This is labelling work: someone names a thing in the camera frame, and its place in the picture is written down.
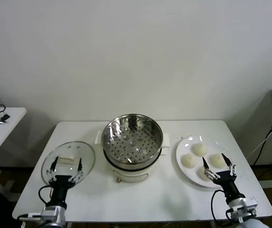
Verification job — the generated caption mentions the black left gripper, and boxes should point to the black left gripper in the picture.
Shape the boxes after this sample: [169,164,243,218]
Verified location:
[46,156,84,208]

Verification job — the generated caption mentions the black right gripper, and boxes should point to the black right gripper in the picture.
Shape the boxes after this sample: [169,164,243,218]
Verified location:
[202,152,246,202]

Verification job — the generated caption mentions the white steamed baozi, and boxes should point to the white steamed baozi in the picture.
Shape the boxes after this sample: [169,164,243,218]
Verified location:
[193,143,208,157]
[209,153,227,168]
[181,153,197,168]
[197,166,214,183]

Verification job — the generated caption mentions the glass lid with beige handle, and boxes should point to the glass lid with beige handle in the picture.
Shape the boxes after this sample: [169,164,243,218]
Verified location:
[40,141,96,186]

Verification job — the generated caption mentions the stainless steel steamer basket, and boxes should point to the stainless steel steamer basket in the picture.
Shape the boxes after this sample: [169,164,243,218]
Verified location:
[101,114,164,167]

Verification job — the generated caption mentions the white round plate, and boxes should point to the white round plate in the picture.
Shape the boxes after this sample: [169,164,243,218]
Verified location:
[175,135,234,190]

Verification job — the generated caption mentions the white electric cooker base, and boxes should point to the white electric cooker base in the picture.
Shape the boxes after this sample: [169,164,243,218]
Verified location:
[94,130,171,184]

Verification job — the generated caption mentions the white side table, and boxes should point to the white side table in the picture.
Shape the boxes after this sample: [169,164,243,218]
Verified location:
[0,107,27,202]

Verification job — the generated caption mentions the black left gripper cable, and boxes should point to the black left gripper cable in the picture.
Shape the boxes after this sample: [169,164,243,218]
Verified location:
[39,185,54,208]

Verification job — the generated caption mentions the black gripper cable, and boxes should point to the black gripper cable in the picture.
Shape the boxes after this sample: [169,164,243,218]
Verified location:
[39,185,54,208]
[211,190,225,226]

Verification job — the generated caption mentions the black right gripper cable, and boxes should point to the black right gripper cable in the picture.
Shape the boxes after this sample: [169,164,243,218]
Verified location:
[211,190,225,226]

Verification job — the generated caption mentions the white cable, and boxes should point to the white cable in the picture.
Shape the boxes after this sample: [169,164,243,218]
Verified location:
[246,137,271,157]

